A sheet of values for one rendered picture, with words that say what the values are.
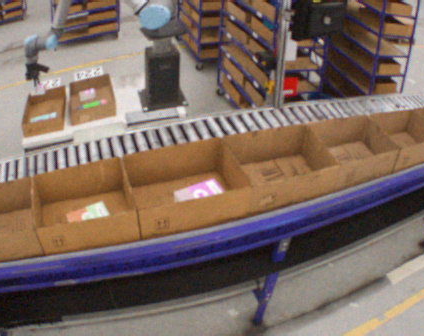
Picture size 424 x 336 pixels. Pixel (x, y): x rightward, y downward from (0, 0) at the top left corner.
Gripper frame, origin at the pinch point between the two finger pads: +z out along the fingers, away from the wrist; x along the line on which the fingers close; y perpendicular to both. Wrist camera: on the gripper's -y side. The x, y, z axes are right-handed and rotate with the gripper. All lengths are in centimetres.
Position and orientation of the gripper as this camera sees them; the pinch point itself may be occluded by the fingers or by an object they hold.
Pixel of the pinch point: (38, 88)
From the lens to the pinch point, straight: 251.0
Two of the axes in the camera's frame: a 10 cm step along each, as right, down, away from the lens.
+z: -0.5, 7.6, 6.4
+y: -9.9, 0.3, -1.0
